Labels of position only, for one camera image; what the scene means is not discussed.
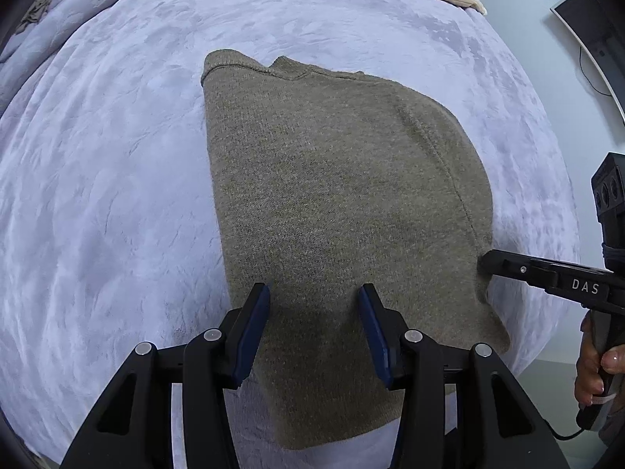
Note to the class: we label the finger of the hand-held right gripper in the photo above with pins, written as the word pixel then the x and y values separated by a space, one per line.
pixel 508 265

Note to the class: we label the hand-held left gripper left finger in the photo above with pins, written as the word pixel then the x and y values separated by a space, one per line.
pixel 254 332

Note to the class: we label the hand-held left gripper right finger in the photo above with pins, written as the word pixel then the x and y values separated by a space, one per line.
pixel 376 333

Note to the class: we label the olive brown knit sweater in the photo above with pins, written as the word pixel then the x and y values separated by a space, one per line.
pixel 342 180

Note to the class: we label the person's right hand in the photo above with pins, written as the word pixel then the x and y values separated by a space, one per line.
pixel 588 371

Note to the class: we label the lavender plush blanket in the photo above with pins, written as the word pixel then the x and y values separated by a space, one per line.
pixel 122 180

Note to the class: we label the dark computer monitor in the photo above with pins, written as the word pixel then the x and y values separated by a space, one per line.
pixel 593 34

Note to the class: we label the small tan cloth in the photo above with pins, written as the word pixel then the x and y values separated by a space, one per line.
pixel 39 10

